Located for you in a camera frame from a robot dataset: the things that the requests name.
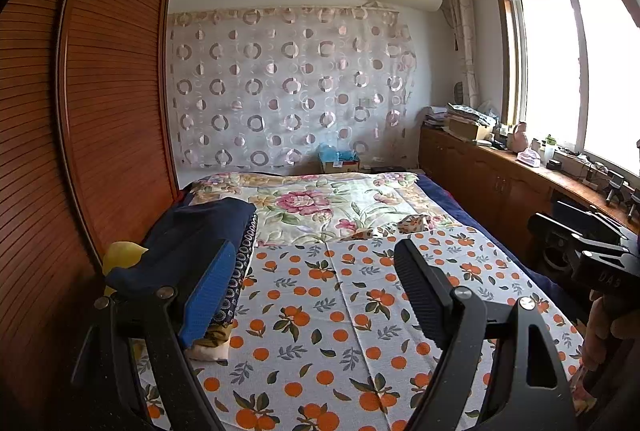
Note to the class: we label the yellow cloth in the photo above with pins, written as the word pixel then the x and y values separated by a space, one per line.
pixel 122 258

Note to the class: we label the green capped bottle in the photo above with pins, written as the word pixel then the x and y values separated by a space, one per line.
pixel 549 148

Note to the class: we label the brown cardboard box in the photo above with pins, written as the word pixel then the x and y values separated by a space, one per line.
pixel 467 129

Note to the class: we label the grey round fan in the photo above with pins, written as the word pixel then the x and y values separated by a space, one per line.
pixel 458 92

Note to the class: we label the wooden sideboard cabinet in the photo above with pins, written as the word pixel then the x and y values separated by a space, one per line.
pixel 475 171

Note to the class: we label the white electronic device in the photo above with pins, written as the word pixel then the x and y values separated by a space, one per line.
pixel 582 168

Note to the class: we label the stack of papers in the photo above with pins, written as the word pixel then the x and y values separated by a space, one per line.
pixel 435 117

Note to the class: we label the cream folded garment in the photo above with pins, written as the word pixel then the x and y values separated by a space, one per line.
pixel 210 352

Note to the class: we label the folded patterned cloth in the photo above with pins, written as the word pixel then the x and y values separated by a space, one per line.
pixel 467 111

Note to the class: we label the wood framed window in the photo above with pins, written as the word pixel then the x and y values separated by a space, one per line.
pixel 590 71

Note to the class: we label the wooden slatted wardrobe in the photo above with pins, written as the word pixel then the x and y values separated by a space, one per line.
pixel 50 136

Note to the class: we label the navy printed t-shirt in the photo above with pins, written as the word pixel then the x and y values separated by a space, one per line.
pixel 185 236

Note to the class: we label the person's right hand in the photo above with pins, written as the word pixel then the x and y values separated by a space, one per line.
pixel 600 331

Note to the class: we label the circle patterned sheer curtain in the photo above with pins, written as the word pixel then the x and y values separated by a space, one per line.
pixel 280 86

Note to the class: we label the beige patterned window curtain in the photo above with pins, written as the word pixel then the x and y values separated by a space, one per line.
pixel 464 41

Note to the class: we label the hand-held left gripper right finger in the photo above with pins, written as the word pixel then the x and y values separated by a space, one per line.
pixel 422 293

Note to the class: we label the small black box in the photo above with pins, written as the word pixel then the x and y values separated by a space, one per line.
pixel 554 164

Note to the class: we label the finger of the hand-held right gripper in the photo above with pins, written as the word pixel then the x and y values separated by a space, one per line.
pixel 585 216
pixel 555 236

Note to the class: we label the olive folded garment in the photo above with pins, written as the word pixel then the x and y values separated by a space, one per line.
pixel 220 335

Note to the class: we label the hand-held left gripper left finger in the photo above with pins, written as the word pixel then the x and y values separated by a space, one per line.
pixel 207 293

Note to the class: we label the small black tripod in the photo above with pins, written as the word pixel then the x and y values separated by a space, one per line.
pixel 615 185
pixel 635 207

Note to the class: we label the cardboard box with blue bag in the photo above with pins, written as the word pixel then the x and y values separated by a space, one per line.
pixel 340 158

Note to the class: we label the dark circle patterned cloth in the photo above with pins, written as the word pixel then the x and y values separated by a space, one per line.
pixel 244 261

